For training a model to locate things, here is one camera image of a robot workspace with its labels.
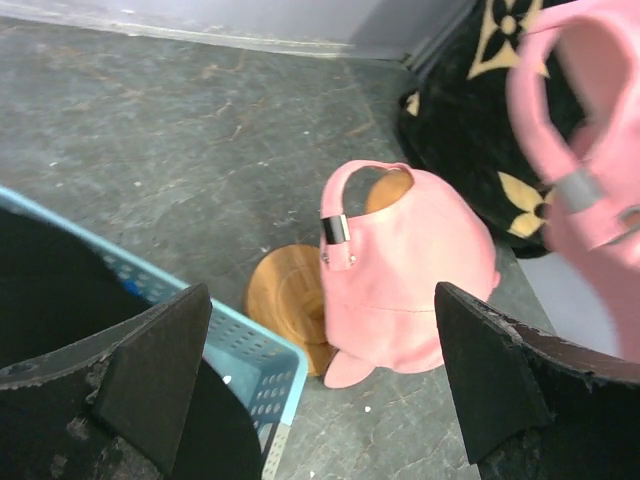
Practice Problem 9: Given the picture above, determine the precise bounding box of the light blue plastic basket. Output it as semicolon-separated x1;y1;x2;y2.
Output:
1;187;308;479

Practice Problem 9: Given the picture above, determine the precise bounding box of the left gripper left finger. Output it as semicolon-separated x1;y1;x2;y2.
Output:
1;284;212;479

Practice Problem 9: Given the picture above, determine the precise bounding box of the wooden hat stand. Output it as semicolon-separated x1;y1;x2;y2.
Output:
245;171;411;375

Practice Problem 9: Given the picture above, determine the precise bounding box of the pink cap with R logo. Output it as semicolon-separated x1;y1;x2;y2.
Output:
506;1;639;362

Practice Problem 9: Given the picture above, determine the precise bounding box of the plain pink cap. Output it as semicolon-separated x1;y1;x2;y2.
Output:
320;160;500;389

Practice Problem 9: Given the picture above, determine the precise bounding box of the black cap gold R logo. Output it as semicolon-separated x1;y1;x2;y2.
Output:
1;211;262;479

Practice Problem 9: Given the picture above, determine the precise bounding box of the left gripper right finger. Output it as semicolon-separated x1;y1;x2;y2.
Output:
435;282;639;480

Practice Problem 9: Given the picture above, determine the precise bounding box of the black floral blanket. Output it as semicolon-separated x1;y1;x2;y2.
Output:
397;0;552;258

